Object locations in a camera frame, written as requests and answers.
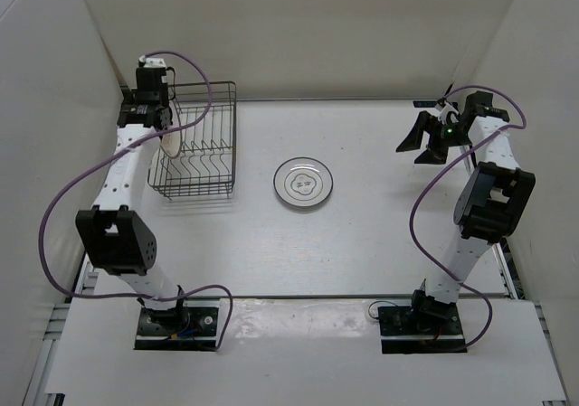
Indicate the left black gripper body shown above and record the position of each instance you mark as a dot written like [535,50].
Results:
[166,106]

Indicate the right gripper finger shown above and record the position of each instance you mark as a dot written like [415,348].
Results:
[413,141]
[432,157]

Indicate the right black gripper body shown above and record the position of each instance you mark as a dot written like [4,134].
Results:
[441,136]

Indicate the orange patterned plate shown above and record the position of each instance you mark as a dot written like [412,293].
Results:
[171,144]

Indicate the green-rimmed white plate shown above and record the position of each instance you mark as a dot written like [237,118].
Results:
[281,182]
[310,183]

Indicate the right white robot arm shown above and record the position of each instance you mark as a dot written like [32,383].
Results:
[491,203]

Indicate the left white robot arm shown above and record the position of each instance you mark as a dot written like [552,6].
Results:
[113,234]

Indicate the blue corner label right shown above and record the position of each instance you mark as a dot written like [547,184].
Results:
[424,104]

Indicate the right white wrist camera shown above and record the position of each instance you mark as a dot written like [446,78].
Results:
[448,113]

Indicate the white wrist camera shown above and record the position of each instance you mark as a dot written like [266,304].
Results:
[448,113]
[151,62]

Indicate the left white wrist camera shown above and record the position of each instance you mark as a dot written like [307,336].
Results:
[151,62]

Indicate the wire dish rack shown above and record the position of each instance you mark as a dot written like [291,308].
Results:
[206,166]

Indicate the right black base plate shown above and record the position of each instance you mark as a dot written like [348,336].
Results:
[403,331]

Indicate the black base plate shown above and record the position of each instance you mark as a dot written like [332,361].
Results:
[187,329]
[403,331]

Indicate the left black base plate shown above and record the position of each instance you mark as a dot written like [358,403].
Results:
[187,329]

